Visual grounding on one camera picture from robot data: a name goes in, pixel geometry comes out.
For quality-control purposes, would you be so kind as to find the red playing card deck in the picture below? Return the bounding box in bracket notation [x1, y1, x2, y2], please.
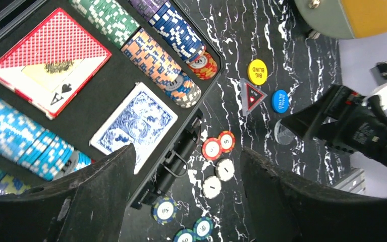
[0, 8, 112, 119]

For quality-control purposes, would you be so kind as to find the red five chip left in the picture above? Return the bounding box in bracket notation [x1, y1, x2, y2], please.
[202, 138, 222, 161]

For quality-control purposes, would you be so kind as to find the teal fifty chip left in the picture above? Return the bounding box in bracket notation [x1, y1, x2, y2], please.
[173, 228, 196, 242]

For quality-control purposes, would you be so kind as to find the blue small blind button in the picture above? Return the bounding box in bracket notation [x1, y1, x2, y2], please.
[271, 89, 289, 113]

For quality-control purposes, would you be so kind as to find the black poker set case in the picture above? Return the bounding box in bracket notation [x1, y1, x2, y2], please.
[0, 0, 226, 209]

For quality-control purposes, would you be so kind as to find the triangular all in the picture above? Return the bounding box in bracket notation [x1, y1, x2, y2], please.
[240, 78, 268, 116]

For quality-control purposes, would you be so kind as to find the blue playing card deck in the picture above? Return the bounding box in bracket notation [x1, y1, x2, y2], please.
[89, 82, 178, 174]

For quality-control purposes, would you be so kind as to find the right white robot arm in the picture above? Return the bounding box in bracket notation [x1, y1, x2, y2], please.
[281, 84, 387, 167]

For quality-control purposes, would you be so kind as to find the purple and blue chip stack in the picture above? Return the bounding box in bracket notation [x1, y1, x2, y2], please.
[129, 1, 217, 80]

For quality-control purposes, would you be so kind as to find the teal fifty chip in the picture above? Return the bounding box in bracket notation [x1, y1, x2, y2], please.
[173, 228, 196, 242]
[193, 216, 214, 240]

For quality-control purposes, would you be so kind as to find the red five chip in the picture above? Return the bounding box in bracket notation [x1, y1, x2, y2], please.
[218, 131, 236, 153]
[202, 138, 222, 161]

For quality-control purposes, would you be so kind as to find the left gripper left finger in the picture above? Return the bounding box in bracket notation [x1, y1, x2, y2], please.
[0, 145, 136, 241]

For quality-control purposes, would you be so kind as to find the clear round dealer button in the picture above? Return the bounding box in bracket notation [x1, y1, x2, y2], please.
[274, 119, 295, 145]

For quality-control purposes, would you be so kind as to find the light blue chip stack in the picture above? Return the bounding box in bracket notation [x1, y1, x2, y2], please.
[0, 98, 93, 181]

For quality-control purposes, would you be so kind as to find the white one chip left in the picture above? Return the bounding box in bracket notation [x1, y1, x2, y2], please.
[202, 175, 222, 199]

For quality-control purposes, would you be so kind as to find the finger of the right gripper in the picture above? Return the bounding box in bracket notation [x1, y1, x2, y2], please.
[281, 85, 347, 140]

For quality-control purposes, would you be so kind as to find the teal fifty chip right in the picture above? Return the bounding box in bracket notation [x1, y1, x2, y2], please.
[193, 216, 214, 240]

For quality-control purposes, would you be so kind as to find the red five chip right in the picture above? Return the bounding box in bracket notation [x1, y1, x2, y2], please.
[218, 131, 236, 153]

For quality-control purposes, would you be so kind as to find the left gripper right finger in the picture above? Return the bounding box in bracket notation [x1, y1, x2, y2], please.
[240, 148, 387, 241]

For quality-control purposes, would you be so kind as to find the yellow big blind button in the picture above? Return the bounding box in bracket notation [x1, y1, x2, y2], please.
[247, 59, 268, 85]

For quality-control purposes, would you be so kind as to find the white one chip right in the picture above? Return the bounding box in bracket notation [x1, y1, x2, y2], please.
[215, 158, 235, 182]

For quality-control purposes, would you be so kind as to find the white one chip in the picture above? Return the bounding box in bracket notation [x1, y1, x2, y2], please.
[202, 175, 222, 199]
[215, 158, 235, 182]

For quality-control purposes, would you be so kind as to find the orange blue chip stack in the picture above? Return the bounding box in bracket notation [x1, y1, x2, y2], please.
[121, 28, 202, 109]

